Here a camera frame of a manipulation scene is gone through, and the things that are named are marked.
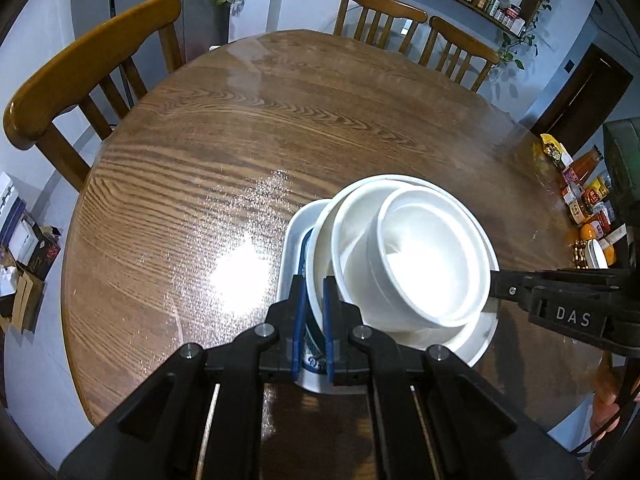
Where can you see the person's right hand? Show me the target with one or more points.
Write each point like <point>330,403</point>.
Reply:
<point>605,387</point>

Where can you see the orange fruit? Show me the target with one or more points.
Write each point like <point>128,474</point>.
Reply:
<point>608,254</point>
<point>587,232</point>

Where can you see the dark wooden door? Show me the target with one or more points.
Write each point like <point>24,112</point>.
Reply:
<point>585,100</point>

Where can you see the brown paste jar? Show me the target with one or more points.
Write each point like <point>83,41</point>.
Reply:
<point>580,211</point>

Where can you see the red sauce bottle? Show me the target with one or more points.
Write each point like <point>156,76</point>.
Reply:
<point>582,166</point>

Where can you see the wooden dining chair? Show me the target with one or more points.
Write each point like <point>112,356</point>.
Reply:
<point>75,75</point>
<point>465,40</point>
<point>380,2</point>

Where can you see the black box-shaped object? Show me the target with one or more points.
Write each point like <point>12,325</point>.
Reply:
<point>622,170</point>

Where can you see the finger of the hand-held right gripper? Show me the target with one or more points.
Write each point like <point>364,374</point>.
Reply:
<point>507,287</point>

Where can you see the red-label sauce jar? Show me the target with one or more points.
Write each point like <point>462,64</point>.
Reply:
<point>602,221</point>

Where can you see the yellow snack packet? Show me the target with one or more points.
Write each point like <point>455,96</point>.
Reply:
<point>552,150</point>

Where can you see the cream squeeze tube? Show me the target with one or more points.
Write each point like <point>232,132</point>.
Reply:
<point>617,233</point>

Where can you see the brown cardboard piece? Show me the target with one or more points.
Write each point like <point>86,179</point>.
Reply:
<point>27,300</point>

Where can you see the blue oval dish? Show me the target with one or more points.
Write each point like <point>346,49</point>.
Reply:
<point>306,247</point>

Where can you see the white ceramic pot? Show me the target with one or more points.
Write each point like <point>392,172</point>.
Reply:
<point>425,255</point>

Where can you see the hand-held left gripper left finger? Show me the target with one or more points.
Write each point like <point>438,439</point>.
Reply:
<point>298,330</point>

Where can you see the large grey-white bowl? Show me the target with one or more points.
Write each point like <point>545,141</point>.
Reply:
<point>480,340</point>

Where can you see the black cardboard box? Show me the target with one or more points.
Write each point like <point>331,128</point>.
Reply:
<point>45,252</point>

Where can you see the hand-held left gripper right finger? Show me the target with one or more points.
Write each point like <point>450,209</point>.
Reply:
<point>329,330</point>

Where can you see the medium white bowl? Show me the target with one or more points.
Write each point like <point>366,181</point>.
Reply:
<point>350,240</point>

